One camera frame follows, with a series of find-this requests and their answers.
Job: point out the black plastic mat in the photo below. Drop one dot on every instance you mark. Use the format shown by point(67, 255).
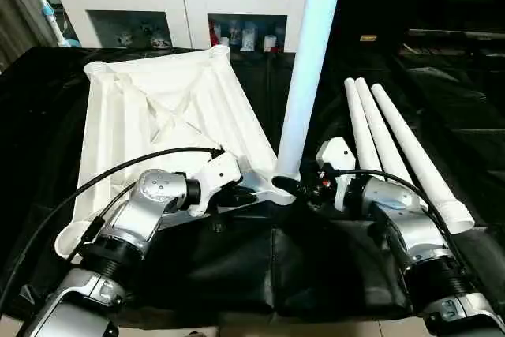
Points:
point(260, 266)

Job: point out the small tan tag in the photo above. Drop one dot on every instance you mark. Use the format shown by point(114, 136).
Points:
point(368, 38)

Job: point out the white plastic table top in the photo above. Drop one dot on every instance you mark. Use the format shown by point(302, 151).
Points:
point(158, 108)

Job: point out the white plastic table leg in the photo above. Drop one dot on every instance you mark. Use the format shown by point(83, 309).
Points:
point(359, 120)
point(312, 69)
point(422, 163)
point(383, 136)

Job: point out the black metal rail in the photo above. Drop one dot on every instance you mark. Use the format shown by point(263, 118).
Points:
point(458, 35)

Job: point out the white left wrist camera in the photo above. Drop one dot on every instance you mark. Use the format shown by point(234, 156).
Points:
point(213, 177)

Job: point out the grey curtain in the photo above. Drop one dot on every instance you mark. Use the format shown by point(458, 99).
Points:
point(20, 5)

